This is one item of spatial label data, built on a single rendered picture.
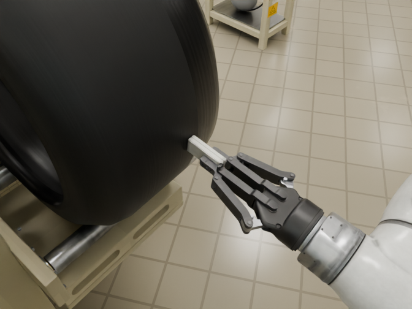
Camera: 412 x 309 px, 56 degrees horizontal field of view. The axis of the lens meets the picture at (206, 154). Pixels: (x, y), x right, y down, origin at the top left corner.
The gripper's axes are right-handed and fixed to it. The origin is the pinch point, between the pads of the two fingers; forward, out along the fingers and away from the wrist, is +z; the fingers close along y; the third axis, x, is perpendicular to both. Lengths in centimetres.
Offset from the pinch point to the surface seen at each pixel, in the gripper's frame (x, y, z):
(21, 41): -20.6, 16.3, 16.8
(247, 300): 114, -29, -15
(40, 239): 39, 22, 28
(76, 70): -18.3, 13.4, 11.3
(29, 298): 41, 31, 19
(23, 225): 40, 22, 34
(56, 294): 26.8, 27.8, 9.6
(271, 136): 121, -118, 31
